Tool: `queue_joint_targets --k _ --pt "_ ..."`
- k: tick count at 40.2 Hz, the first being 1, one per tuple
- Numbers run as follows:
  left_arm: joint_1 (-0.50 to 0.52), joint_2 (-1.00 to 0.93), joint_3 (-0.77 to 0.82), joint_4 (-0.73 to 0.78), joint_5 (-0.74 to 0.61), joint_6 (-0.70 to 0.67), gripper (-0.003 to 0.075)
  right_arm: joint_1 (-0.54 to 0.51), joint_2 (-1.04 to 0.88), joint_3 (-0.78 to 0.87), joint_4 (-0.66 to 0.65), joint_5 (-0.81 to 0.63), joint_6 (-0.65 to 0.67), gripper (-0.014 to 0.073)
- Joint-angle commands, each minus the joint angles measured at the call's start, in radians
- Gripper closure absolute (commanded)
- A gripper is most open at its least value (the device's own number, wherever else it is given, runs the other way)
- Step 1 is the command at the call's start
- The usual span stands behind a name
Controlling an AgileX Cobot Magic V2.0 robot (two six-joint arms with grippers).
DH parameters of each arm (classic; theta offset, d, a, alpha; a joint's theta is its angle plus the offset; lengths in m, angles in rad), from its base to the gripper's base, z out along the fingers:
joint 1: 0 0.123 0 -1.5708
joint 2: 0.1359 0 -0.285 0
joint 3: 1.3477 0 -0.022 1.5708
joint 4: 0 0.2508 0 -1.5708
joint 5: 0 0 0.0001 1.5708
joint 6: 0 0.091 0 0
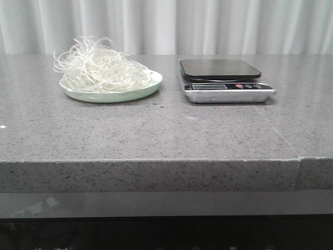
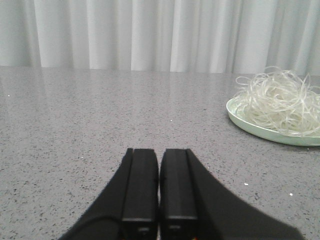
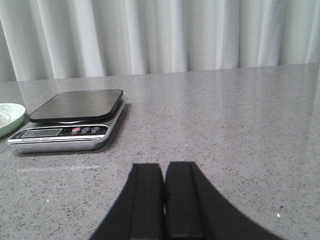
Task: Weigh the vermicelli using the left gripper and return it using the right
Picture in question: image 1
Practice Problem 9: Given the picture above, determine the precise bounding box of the white vermicelli noodle bundle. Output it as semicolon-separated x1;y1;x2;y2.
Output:
54;36;154;94

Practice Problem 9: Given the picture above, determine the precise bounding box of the pale green round plate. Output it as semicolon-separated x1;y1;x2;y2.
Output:
59;70;162;103

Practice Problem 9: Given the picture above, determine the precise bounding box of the black and silver kitchen scale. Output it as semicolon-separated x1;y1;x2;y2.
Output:
180;59;275;104

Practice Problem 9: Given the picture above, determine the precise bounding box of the white pleated curtain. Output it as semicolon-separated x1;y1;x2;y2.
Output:
1;1;332;55

